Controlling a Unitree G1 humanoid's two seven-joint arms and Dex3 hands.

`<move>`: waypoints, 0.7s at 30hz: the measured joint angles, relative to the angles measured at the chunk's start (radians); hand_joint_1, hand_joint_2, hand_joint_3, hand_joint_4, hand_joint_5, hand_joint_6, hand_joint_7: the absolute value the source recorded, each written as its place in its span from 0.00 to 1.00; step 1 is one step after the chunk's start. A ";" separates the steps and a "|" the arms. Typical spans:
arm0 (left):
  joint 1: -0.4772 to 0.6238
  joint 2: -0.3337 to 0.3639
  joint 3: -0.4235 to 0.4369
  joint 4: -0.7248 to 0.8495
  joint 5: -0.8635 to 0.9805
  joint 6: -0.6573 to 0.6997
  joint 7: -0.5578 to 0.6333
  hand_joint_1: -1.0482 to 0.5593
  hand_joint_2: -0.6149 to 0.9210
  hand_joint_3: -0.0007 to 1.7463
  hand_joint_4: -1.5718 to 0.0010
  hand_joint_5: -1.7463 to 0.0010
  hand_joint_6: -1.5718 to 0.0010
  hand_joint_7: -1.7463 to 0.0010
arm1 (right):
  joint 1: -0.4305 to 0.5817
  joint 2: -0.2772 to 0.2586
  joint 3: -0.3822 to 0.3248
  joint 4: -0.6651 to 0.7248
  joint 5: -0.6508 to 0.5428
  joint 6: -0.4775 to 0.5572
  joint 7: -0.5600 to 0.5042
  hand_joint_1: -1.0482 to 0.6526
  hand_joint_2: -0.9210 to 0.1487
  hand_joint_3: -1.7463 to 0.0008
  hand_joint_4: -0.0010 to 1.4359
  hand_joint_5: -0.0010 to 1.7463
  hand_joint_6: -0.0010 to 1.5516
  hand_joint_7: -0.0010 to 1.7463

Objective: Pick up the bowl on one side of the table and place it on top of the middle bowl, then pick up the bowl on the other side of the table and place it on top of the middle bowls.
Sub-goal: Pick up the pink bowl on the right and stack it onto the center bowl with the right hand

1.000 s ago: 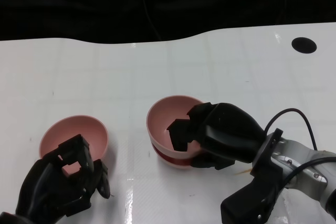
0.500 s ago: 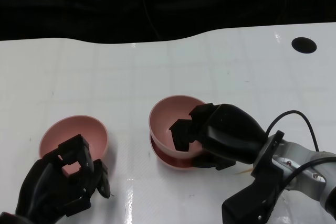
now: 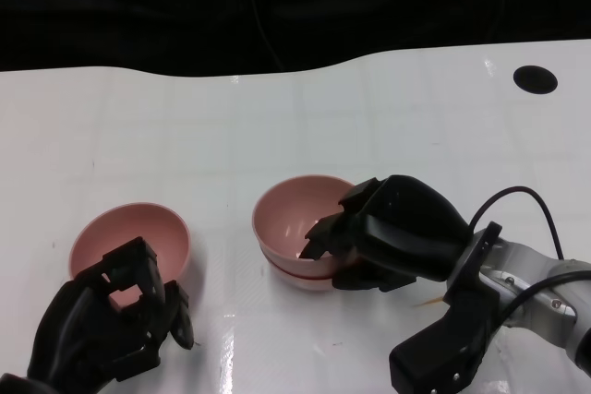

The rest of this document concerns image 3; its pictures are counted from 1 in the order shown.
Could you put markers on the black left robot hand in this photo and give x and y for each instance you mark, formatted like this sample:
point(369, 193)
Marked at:
point(74, 329)

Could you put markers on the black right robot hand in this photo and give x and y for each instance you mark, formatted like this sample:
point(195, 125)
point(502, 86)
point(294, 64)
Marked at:
point(406, 228)

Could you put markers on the pink plastic bowl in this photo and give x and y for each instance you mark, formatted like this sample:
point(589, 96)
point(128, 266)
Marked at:
point(138, 223)
point(291, 214)
point(300, 284)

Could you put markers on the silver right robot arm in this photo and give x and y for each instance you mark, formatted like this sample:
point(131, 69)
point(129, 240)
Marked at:
point(531, 274)

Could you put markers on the black table grommet hole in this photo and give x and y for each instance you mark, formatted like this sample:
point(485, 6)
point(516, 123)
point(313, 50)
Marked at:
point(535, 80)

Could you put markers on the black backdrop curtain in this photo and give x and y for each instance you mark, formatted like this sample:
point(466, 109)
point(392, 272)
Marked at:
point(138, 6)

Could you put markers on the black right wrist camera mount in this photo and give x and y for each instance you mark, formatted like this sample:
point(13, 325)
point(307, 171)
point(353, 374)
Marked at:
point(438, 348)

